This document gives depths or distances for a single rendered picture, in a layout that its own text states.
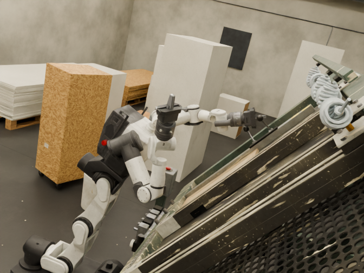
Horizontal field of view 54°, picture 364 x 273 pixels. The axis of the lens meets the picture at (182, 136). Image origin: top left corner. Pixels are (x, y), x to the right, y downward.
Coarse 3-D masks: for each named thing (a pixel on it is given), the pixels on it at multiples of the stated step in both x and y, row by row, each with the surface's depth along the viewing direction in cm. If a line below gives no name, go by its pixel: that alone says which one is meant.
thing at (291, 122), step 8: (304, 112) 196; (312, 112) 195; (288, 120) 202; (296, 120) 198; (280, 128) 202; (288, 128) 200; (272, 136) 204; (256, 144) 208; (264, 144) 207; (248, 152) 210; (232, 160) 217; (224, 168) 217; (216, 176) 220; (200, 184) 224; (192, 192) 227
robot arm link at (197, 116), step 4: (192, 112) 229; (196, 112) 229; (200, 112) 227; (204, 112) 225; (208, 112) 223; (192, 116) 230; (196, 116) 230; (200, 116) 226; (204, 116) 223; (192, 120) 231; (196, 120) 230; (200, 120) 230; (204, 120) 225; (192, 124) 231; (196, 124) 231
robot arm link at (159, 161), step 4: (152, 136) 163; (148, 140) 166; (152, 140) 162; (148, 144) 166; (152, 144) 161; (148, 148) 166; (152, 148) 162; (148, 152) 165; (152, 152) 162; (148, 156) 165; (152, 156) 163; (152, 160) 163; (156, 160) 164; (160, 160) 166; (164, 160) 167; (156, 164) 165; (160, 164) 165; (164, 164) 166
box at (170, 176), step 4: (172, 168) 258; (168, 172) 251; (172, 172) 252; (176, 172) 256; (168, 176) 250; (172, 176) 249; (176, 176) 260; (168, 180) 250; (172, 180) 252; (168, 184) 251; (172, 184) 256; (168, 188) 252; (172, 188) 261; (168, 192) 253
